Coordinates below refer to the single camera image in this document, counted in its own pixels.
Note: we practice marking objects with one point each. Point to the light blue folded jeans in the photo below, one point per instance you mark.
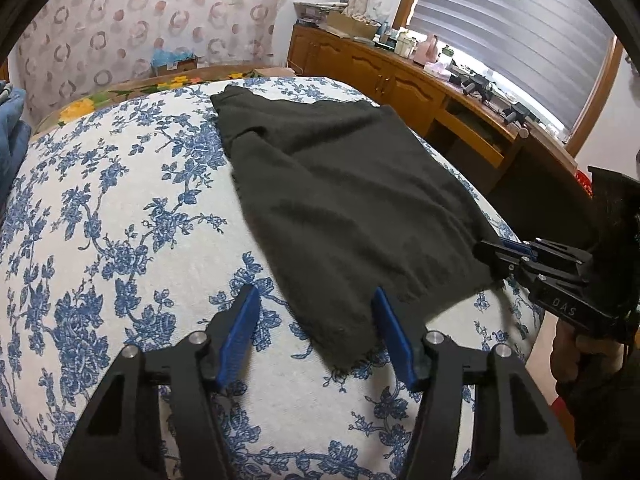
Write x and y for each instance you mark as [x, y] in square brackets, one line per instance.
[7, 94]

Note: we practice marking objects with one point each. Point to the blue plastic bag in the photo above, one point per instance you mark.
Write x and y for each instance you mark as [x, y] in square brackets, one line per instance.
[167, 56]

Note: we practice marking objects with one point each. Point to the pink tissue box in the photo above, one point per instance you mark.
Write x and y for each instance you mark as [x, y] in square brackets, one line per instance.
[437, 68]

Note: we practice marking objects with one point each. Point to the wooden cabinet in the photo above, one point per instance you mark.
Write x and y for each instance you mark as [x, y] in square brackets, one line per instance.
[380, 75]

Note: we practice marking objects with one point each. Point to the red plastic basket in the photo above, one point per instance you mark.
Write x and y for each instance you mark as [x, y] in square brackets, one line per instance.
[582, 181]

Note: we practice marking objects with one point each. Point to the black mini tripod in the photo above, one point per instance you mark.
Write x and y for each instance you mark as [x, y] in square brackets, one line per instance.
[520, 112]
[477, 84]

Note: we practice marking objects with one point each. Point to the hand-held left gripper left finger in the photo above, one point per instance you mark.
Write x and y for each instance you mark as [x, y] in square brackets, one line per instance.
[240, 330]

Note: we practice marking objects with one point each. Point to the flat open cardboard box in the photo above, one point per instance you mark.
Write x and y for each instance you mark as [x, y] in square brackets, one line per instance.
[350, 24]

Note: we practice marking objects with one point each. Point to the circle-patterned sheer curtain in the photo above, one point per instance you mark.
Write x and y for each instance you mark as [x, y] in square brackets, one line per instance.
[150, 15]

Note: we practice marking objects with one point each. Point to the black pants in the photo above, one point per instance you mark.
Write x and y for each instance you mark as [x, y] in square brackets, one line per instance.
[340, 210]

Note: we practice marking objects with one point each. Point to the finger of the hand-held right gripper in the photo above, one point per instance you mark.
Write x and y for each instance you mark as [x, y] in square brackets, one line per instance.
[514, 246]
[495, 256]

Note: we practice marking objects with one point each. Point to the grey striped window blind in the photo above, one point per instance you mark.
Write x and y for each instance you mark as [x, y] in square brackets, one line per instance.
[510, 35]

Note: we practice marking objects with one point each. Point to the stack of magazines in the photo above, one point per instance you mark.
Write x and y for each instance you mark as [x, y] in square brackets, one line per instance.
[317, 11]

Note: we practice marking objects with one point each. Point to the pink kettle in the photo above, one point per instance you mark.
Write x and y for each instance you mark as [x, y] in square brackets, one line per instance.
[427, 50]

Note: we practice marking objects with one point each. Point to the colourful floral blanket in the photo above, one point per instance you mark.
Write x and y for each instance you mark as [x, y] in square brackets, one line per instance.
[80, 107]

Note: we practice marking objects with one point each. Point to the blue bottle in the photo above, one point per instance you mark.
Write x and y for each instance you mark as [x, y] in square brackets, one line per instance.
[384, 28]

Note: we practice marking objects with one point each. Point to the blue floral blanket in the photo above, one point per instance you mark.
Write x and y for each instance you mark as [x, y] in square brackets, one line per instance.
[125, 210]

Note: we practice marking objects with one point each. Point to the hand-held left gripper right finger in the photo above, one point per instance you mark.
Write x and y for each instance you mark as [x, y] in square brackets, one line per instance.
[395, 340]

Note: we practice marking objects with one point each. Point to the person's right hand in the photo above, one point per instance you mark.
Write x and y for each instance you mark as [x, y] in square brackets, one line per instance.
[565, 355]

